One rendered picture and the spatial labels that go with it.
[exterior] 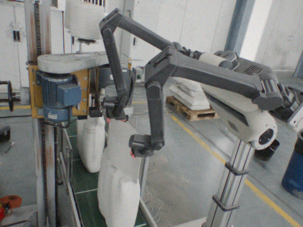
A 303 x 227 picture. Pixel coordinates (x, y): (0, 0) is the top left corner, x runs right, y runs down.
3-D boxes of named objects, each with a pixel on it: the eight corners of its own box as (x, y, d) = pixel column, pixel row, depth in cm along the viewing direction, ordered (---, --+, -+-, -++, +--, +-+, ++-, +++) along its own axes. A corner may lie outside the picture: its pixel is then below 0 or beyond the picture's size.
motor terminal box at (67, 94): (82, 107, 133) (82, 86, 128) (64, 111, 126) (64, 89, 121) (72, 102, 138) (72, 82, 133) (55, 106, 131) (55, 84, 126)
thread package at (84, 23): (107, 43, 128) (109, 5, 121) (72, 40, 121) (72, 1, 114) (98, 37, 141) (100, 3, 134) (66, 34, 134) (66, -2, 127)
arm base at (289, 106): (289, 87, 95) (268, 113, 96) (280, 76, 90) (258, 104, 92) (311, 95, 88) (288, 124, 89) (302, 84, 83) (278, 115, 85)
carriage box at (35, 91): (88, 116, 162) (90, 67, 149) (30, 119, 148) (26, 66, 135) (81, 101, 182) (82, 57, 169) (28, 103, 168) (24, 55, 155)
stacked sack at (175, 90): (208, 97, 478) (210, 89, 472) (179, 99, 446) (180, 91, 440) (194, 89, 510) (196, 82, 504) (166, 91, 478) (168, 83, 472)
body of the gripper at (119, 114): (106, 111, 154) (109, 103, 148) (122, 110, 158) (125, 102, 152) (109, 119, 150) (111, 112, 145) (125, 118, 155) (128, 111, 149)
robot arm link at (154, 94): (163, 84, 74) (162, 58, 80) (144, 85, 75) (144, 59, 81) (165, 151, 110) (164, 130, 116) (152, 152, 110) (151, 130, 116)
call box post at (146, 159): (138, 227, 215) (150, 149, 183) (135, 228, 214) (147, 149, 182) (137, 224, 218) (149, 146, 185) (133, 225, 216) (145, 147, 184)
